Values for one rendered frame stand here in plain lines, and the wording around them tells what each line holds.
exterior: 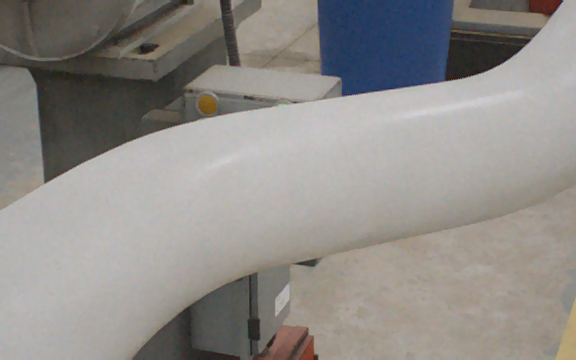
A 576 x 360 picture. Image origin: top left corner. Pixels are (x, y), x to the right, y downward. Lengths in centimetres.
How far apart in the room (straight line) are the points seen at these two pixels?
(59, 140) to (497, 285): 195
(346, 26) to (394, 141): 374
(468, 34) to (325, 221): 442
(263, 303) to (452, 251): 192
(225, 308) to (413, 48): 251
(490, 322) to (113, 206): 297
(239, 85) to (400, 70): 277
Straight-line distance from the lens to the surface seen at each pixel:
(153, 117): 162
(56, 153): 178
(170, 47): 162
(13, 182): 422
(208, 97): 145
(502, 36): 482
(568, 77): 57
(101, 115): 172
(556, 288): 353
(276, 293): 185
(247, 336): 180
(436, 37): 426
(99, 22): 151
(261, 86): 146
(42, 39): 155
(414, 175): 47
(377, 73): 422
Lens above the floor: 158
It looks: 22 degrees down
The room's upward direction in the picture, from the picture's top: straight up
